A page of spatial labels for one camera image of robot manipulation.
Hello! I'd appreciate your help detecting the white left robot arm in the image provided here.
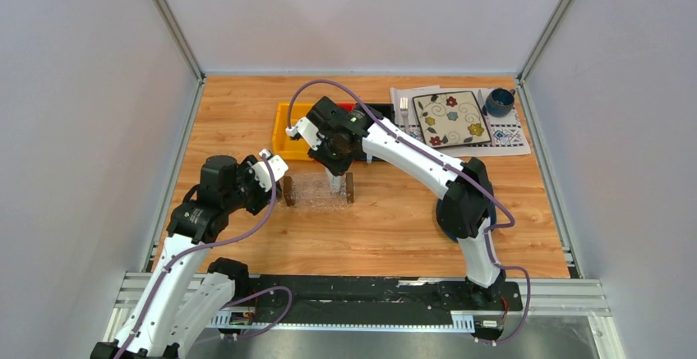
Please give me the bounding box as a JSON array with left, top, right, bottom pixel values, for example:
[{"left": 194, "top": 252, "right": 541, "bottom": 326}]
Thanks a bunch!
[{"left": 90, "top": 150, "right": 288, "bottom": 358}]

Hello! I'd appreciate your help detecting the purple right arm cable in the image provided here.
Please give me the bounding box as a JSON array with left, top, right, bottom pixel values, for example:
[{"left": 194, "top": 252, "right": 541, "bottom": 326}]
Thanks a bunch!
[{"left": 287, "top": 80, "right": 532, "bottom": 346}]

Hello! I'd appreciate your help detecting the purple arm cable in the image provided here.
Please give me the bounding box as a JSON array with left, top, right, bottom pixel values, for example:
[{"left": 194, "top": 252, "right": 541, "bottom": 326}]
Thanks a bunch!
[
  {"left": 111, "top": 152, "right": 279, "bottom": 359},
  {"left": 287, "top": 80, "right": 532, "bottom": 346}
]

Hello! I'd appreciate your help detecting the grey aluminium frame post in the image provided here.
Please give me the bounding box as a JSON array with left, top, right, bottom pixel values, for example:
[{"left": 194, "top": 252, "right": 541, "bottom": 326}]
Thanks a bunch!
[{"left": 515, "top": 0, "right": 596, "bottom": 83}]

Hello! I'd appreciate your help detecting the grey left frame post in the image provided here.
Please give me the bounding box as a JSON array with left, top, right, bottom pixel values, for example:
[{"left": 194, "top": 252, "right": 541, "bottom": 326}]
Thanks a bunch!
[{"left": 152, "top": 0, "right": 205, "bottom": 84}]

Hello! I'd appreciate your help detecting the clear textured toiletry holder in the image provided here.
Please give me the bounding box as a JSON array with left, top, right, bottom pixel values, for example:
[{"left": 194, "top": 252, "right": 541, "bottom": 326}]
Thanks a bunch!
[{"left": 282, "top": 172, "right": 355, "bottom": 208}]

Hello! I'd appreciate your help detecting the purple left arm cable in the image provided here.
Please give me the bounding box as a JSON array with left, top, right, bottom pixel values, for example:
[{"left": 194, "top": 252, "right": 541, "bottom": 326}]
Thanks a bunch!
[{"left": 111, "top": 152, "right": 279, "bottom": 359}]

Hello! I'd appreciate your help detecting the blue ceramic mug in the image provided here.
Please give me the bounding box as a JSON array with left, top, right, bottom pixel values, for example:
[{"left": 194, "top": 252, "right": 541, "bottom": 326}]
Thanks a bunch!
[{"left": 484, "top": 88, "right": 516, "bottom": 117}]

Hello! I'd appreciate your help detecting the clear textured glass tray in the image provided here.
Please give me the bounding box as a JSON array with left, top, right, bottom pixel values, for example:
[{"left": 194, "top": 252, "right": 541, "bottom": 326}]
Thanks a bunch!
[{"left": 256, "top": 174, "right": 358, "bottom": 214}]

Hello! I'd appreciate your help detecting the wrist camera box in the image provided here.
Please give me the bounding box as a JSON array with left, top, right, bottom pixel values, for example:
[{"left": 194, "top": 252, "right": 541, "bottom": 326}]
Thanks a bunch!
[
  {"left": 285, "top": 117, "right": 323, "bottom": 150},
  {"left": 252, "top": 149, "right": 288, "bottom": 192}
]

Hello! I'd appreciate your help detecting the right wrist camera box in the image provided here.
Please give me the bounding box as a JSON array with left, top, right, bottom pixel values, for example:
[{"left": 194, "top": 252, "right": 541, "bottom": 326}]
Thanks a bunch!
[{"left": 285, "top": 117, "right": 323, "bottom": 150}]

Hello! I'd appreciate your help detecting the floral square ceramic plate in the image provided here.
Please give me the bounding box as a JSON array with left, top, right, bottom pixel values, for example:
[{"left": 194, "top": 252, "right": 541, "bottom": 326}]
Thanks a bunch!
[{"left": 412, "top": 91, "right": 492, "bottom": 148}]

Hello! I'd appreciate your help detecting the white toothpaste tube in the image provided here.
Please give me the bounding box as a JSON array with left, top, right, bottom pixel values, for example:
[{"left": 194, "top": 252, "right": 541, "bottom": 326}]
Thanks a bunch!
[{"left": 325, "top": 169, "right": 344, "bottom": 195}]

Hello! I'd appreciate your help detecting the red plastic bin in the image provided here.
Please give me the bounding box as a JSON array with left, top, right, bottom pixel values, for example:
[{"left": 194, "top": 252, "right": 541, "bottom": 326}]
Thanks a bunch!
[{"left": 337, "top": 103, "right": 354, "bottom": 112}]

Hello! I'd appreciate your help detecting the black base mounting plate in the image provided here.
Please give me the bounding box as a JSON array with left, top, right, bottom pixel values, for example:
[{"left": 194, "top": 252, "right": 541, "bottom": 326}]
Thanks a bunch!
[{"left": 237, "top": 274, "right": 524, "bottom": 326}]

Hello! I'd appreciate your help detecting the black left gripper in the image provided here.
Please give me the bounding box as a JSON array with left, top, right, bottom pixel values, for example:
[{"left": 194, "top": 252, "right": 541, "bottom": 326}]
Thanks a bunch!
[{"left": 223, "top": 154, "right": 282, "bottom": 215}]

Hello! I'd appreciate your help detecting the pink handled knife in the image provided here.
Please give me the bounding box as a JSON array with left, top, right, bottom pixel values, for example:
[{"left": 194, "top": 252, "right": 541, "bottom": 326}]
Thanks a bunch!
[{"left": 477, "top": 89, "right": 487, "bottom": 117}]

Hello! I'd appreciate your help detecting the black plastic bin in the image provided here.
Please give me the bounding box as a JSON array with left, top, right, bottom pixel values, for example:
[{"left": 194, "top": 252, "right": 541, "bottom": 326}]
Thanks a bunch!
[{"left": 353, "top": 103, "right": 395, "bottom": 163}]

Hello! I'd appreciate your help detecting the pink handled fork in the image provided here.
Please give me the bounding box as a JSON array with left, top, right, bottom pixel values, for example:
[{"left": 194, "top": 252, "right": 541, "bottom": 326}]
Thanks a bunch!
[{"left": 399, "top": 97, "right": 409, "bottom": 128}]

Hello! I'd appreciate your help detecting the blue shell shaped dish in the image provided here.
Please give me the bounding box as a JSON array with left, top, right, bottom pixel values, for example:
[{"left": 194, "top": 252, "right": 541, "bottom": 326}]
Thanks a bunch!
[{"left": 436, "top": 200, "right": 497, "bottom": 242}]

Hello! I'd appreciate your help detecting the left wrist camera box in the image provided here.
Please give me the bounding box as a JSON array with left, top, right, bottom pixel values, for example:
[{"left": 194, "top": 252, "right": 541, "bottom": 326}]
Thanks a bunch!
[{"left": 252, "top": 149, "right": 288, "bottom": 192}]

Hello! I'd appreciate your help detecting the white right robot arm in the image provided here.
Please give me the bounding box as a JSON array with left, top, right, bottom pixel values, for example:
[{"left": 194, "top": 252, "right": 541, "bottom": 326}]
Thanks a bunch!
[{"left": 286, "top": 96, "right": 505, "bottom": 309}]

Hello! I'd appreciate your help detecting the yellow plastic bin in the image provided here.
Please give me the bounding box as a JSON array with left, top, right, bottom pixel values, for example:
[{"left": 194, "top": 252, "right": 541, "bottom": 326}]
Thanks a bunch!
[{"left": 271, "top": 102, "right": 313, "bottom": 161}]

